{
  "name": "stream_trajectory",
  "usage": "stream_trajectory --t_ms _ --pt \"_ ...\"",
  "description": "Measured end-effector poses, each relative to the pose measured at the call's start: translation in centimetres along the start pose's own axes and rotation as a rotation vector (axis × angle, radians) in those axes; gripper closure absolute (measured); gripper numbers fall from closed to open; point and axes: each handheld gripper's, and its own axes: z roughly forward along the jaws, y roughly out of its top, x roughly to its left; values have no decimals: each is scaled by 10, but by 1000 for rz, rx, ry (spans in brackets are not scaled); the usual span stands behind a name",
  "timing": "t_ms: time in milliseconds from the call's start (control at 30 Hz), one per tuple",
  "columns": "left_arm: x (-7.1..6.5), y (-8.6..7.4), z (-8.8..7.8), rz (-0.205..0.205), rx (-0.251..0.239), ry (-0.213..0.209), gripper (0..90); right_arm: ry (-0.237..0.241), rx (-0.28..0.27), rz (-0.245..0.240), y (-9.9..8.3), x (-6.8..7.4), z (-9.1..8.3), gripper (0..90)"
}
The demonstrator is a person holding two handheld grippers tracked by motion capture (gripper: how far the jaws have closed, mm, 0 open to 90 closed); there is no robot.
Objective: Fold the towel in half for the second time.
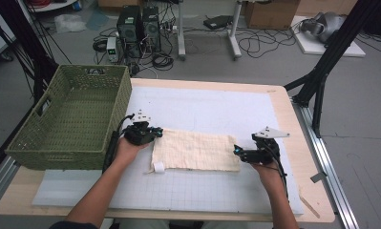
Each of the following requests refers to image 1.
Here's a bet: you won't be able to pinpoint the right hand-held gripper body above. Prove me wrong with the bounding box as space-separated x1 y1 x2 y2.
242 126 291 166

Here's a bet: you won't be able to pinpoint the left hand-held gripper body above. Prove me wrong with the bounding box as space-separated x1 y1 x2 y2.
123 109 156 147

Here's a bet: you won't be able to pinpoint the cream egg-print cloth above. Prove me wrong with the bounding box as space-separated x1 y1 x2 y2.
145 128 242 175

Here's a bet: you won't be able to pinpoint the green woven basket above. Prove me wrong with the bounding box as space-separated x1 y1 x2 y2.
5 64 133 172

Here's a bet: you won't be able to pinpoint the person's right hand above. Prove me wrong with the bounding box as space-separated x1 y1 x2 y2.
251 158 286 190

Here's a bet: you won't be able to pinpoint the person's left hand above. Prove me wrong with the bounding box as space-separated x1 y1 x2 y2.
114 136 151 167

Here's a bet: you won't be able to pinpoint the white grid mat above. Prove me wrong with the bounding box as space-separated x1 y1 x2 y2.
32 85 305 216

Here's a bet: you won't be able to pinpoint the grey tape piece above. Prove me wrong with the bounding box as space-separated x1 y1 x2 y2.
309 171 328 184

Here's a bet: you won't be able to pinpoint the thin wooden stick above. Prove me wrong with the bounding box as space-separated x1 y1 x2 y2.
298 194 322 219

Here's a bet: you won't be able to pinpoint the small grey power supply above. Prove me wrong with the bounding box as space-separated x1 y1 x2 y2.
106 36 120 64

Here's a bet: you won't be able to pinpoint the white desk leg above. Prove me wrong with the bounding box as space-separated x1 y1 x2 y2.
227 0 243 60
177 0 187 61

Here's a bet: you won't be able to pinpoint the black computer tower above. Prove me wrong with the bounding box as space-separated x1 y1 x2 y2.
141 6 162 53
116 5 143 59

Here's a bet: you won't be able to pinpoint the white floor board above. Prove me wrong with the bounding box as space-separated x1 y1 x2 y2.
290 15 367 58

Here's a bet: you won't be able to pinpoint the person's dark sleeve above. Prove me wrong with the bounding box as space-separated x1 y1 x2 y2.
49 220 98 229

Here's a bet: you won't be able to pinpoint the black flat device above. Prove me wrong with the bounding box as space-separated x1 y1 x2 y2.
202 14 235 31

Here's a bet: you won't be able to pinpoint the brown cardboard box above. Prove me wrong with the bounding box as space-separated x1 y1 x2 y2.
243 0 302 31

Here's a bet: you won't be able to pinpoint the clear plastic bag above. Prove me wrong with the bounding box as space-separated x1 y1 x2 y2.
53 13 88 34

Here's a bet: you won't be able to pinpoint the grey headset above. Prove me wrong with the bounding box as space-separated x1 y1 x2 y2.
299 11 347 44

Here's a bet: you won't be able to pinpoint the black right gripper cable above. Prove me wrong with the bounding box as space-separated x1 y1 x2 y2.
264 140 290 198

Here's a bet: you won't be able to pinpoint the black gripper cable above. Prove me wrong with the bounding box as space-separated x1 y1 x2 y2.
102 113 136 174
264 140 290 198

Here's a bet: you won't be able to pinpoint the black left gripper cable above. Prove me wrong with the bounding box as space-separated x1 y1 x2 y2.
102 113 136 174

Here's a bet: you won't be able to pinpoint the coiled black cable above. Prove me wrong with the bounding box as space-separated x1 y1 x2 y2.
151 52 175 72

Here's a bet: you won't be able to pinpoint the aluminium rail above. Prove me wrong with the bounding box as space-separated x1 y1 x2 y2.
292 101 360 229
0 156 20 208

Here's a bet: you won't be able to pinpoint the tangled black floor cables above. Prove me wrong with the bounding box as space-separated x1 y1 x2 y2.
236 27 296 59

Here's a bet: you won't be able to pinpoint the black metal stand with cables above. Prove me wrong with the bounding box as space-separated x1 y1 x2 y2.
0 0 60 105

